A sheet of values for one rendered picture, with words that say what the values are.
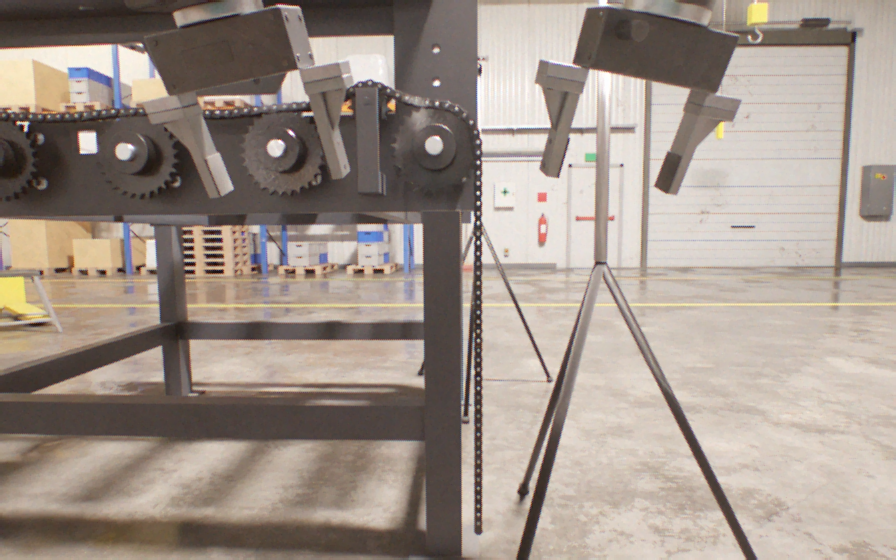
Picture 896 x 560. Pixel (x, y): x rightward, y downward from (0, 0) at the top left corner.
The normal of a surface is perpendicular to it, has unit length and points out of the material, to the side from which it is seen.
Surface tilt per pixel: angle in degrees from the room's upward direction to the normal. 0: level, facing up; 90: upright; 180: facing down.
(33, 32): 90
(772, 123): 90
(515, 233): 90
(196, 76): 113
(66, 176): 90
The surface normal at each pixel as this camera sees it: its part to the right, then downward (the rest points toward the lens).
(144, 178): -0.04, 0.10
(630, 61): 0.12, 0.48
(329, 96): -0.09, 0.48
